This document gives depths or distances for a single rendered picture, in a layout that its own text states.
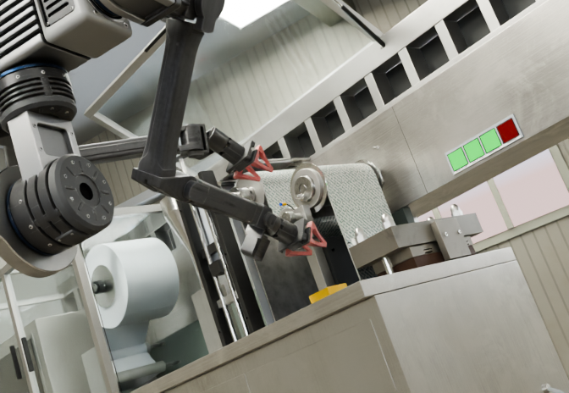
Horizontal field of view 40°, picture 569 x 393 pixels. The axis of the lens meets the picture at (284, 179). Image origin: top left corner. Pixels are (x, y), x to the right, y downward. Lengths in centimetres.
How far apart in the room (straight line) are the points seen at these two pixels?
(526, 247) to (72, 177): 360
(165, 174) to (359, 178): 92
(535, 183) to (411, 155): 226
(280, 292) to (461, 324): 71
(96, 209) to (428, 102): 131
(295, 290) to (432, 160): 60
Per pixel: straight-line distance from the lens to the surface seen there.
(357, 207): 230
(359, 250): 212
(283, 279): 254
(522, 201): 466
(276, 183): 247
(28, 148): 138
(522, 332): 222
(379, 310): 181
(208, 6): 152
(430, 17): 243
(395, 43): 250
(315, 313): 191
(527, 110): 224
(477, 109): 231
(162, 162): 156
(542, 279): 465
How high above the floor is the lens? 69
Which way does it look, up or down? 15 degrees up
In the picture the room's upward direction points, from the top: 20 degrees counter-clockwise
